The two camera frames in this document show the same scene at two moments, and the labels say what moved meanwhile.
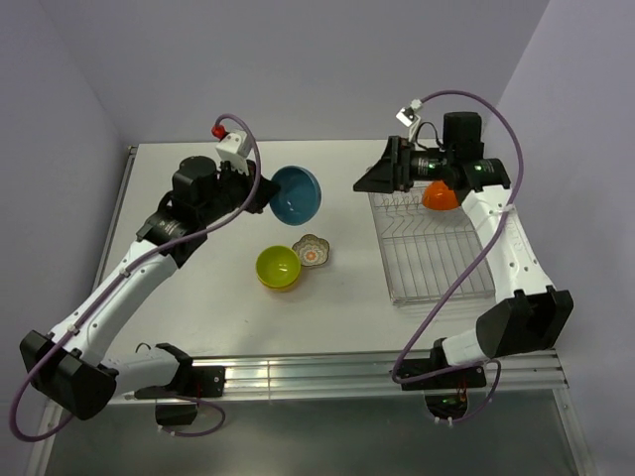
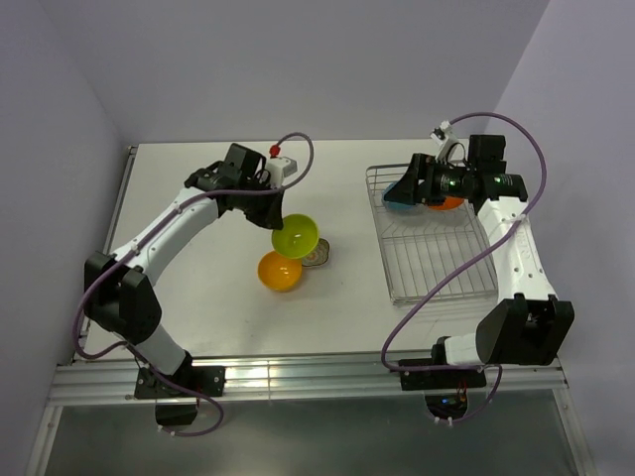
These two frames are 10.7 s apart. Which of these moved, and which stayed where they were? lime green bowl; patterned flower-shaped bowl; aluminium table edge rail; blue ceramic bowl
Moved: blue ceramic bowl; lime green bowl
Stayed: patterned flower-shaped bowl; aluminium table edge rail
